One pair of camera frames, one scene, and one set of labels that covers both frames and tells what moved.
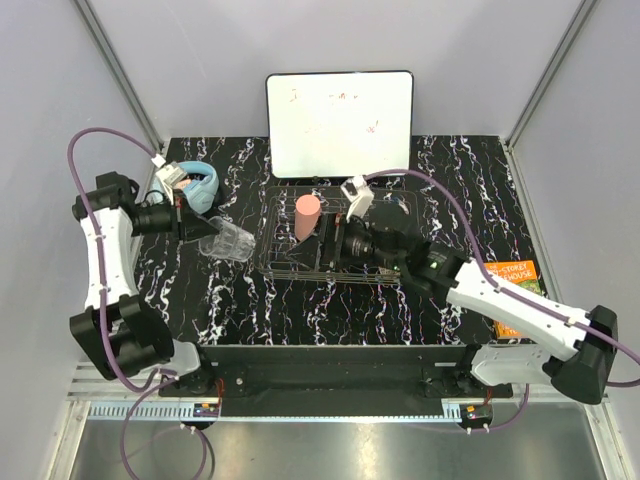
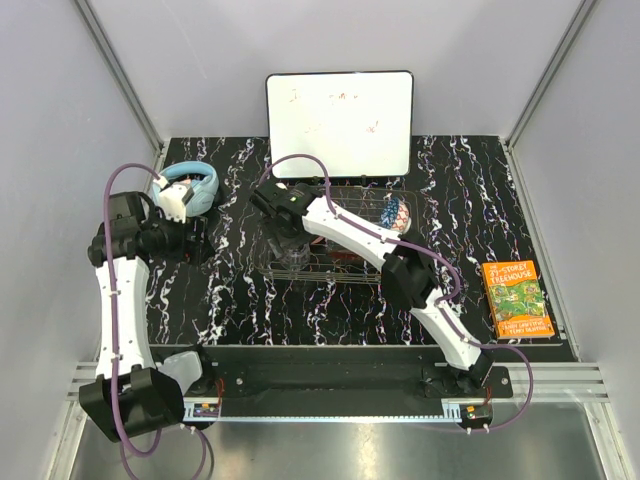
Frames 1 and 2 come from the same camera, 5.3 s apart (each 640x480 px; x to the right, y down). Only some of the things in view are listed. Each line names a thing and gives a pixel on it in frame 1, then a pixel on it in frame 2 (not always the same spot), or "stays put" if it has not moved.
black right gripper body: [336, 226] → [274, 230]
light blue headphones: [200, 193] stays put
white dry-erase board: [339, 124] stays put
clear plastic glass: [226, 241] → [291, 255]
